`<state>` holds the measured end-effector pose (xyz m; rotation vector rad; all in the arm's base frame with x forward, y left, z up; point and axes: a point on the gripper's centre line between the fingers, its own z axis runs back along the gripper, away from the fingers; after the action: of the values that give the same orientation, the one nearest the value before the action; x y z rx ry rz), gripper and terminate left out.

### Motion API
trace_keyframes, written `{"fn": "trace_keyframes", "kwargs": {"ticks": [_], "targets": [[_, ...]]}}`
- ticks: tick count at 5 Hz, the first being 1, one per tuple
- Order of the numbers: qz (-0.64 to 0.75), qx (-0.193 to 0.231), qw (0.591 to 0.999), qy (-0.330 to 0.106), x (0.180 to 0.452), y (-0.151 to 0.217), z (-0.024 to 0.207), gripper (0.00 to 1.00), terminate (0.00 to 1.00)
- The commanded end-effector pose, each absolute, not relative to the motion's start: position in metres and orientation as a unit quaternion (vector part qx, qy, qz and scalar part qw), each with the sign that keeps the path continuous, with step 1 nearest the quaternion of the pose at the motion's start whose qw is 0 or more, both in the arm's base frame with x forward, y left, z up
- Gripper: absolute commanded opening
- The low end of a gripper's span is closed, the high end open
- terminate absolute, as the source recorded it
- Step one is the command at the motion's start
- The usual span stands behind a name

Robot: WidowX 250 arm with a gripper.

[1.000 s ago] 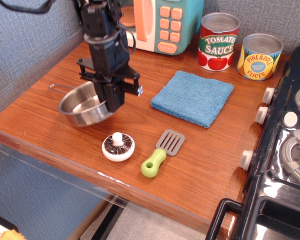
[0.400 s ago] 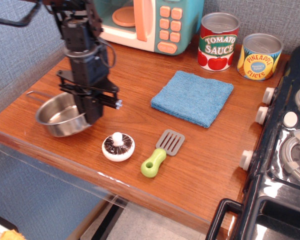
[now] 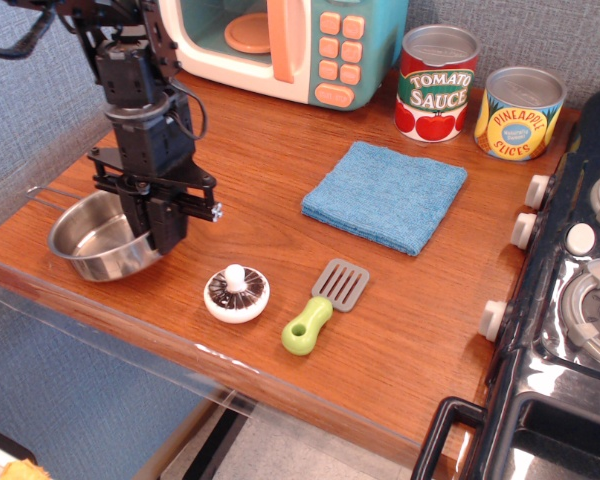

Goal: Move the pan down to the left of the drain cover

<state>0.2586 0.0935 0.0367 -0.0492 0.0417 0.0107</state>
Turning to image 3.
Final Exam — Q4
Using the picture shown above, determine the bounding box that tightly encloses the toy mushroom slice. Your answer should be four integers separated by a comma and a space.
203, 264, 271, 324

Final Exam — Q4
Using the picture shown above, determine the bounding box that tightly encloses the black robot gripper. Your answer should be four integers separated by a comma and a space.
88, 92, 222, 255

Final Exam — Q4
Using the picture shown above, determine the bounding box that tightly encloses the blue folded cloth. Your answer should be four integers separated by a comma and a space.
301, 141, 468, 256

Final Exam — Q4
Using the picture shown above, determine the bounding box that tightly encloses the stainless steel pan with handle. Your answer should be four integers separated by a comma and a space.
26, 186, 162, 282

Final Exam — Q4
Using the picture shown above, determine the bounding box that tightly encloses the orange fuzzy object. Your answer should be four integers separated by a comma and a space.
0, 459, 51, 480

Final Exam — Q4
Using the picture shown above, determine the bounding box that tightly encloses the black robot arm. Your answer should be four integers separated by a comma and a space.
0, 1, 222, 255

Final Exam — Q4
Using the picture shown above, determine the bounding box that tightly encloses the teal toy microwave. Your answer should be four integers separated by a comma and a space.
159, 1, 409, 111

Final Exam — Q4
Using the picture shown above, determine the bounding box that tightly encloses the toy pineapple slices can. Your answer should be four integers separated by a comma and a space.
474, 66, 567, 161

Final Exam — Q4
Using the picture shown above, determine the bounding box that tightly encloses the green handled grey toy spatula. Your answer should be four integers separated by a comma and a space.
281, 258, 370, 356

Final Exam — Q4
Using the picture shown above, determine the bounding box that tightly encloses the toy tomato sauce can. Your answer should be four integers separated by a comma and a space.
394, 24, 481, 143

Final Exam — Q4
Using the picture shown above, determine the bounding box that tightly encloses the black toy stove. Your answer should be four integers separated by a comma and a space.
412, 91, 600, 479

